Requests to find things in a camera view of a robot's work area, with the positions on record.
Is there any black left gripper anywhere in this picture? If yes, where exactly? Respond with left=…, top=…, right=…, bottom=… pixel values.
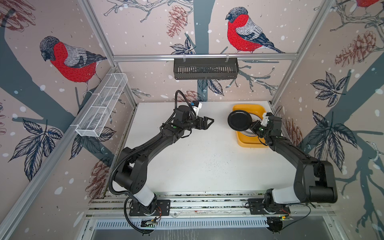
left=182, top=115, right=214, bottom=132

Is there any small black plate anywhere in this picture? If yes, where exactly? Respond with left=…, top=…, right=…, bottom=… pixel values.
left=228, top=110, right=253, bottom=132

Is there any orange sunburst plate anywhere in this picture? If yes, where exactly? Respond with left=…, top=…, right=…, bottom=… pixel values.
left=241, top=129, right=258, bottom=138

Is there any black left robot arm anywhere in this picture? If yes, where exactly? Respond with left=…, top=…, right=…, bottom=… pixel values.
left=108, top=104, right=214, bottom=213

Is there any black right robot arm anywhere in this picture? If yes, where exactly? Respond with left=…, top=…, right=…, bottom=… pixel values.
left=250, top=113, right=338, bottom=211

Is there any yellow plastic bin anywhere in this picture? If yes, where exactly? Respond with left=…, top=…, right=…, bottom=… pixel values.
left=233, top=104, right=268, bottom=148

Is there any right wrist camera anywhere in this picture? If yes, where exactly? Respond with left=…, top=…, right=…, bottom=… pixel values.
left=261, top=112, right=272, bottom=127

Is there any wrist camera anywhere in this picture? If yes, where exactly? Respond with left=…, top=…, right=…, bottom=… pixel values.
left=261, top=112, right=272, bottom=127
left=191, top=101, right=202, bottom=116

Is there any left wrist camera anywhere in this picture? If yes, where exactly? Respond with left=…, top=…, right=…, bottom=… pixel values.
left=191, top=101, right=202, bottom=116

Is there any black hanging wire basket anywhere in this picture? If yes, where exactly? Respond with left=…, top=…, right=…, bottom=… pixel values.
left=174, top=58, right=239, bottom=80

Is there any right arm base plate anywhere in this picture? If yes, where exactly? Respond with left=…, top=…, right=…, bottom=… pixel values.
left=246, top=198, right=291, bottom=215

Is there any aluminium rail bed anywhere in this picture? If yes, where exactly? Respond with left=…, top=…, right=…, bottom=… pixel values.
left=85, top=191, right=335, bottom=220

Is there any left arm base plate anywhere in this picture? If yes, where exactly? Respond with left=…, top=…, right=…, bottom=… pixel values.
left=129, top=200, right=171, bottom=217

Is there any left black cable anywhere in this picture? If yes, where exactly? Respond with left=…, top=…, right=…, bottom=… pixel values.
left=107, top=89, right=197, bottom=235

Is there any white mesh wall shelf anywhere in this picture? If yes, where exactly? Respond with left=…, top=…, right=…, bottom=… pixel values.
left=76, top=73, right=128, bottom=137

